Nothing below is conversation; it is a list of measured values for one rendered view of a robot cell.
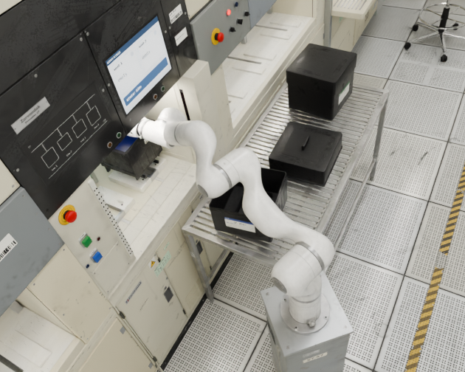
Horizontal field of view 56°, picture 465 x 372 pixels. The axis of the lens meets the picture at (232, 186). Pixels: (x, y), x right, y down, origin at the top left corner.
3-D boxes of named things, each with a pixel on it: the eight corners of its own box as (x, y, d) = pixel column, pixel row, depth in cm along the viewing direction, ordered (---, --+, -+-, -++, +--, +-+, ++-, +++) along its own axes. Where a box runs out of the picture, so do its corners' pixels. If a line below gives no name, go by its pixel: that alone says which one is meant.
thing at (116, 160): (137, 188, 200) (115, 139, 177) (103, 176, 208) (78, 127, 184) (166, 153, 213) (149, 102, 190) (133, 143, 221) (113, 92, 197)
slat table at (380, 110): (302, 345, 237) (300, 276, 180) (208, 301, 260) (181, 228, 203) (374, 178, 305) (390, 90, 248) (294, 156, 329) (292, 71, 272)
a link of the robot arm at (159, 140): (149, 114, 178) (139, 134, 176) (174, 123, 172) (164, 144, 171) (159, 124, 185) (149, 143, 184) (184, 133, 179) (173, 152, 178)
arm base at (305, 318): (338, 324, 165) (341, 302, 151) (291, 340, 163) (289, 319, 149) (317, 281, 177) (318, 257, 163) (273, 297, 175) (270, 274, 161)
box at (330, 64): (333, 121, 238) (335, 83, 219) (286, 107, 250) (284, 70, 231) (353, 91, 252) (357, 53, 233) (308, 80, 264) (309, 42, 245)
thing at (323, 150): (324, 187, 208) (325, 169, 199) (267, 172, 220) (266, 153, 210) (342, 146, 224) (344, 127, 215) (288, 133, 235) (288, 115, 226)
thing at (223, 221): (213, 229, 201) (207, 207, 188) (234, 185, 217) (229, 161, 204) (271, 243, 192) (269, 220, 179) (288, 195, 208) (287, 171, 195)
